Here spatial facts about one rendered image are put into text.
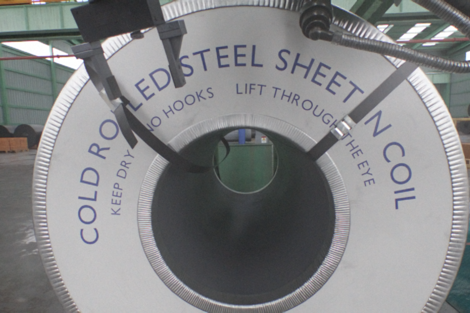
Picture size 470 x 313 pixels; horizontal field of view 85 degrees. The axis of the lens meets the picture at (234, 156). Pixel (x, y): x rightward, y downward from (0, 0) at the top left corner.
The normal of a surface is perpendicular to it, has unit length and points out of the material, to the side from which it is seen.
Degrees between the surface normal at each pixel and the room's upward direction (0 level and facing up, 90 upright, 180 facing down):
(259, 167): 90
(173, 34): 114
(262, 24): 90
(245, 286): 1
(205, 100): 90
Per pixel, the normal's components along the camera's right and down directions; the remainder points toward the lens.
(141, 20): -0.11, 0.50
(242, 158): -0.05, 0.11
